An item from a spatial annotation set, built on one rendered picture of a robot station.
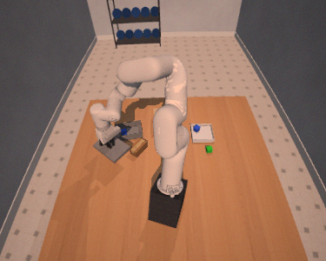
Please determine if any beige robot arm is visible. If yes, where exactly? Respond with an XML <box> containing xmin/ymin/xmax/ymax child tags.
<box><xmin>90</xmin><ymin>55</ymin><xmax>190</xmax><ymax>197</ymax></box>

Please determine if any green block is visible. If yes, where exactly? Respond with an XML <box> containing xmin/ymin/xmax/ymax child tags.
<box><xmin>205</xmin><ymin>145</ymin><xmax>213</xmax><ymax>153</ymax></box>

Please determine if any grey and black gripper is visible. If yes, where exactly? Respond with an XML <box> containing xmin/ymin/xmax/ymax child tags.
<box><xmin>96</xmin><ymin>128</ymin><xmax>115</xmax><ymax>148</ymax></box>

